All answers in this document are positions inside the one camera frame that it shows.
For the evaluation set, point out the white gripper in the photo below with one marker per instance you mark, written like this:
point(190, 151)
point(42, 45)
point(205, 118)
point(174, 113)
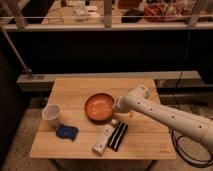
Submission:
point(119, 106)

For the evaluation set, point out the orange ceramic bowl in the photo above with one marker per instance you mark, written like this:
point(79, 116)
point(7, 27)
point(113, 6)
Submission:
point(99, 107)

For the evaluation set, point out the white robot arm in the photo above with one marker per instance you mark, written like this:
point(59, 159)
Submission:
point(195, 127)

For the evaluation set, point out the orange carrot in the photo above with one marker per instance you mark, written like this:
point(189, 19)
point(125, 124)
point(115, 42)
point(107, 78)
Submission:
point(131, 113)

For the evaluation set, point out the black white striped block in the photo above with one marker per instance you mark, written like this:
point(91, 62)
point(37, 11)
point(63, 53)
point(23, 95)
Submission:
point(117, 136)

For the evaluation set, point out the white bottle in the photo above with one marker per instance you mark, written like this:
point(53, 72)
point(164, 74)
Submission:
point(104, 137)

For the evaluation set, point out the blue sponge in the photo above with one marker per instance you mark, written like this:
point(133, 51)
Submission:
point(67, 132)

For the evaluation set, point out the white paper cup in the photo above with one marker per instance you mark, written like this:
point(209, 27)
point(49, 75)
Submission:
point(52, 115)

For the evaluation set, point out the black bag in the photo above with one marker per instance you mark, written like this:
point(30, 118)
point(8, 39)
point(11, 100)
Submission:
point(132, 16)

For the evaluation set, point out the red basket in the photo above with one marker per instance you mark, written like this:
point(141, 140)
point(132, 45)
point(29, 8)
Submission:
point(161, 13)

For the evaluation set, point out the metal diagonal pole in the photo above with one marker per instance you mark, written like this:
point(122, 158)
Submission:
point(26, 69)

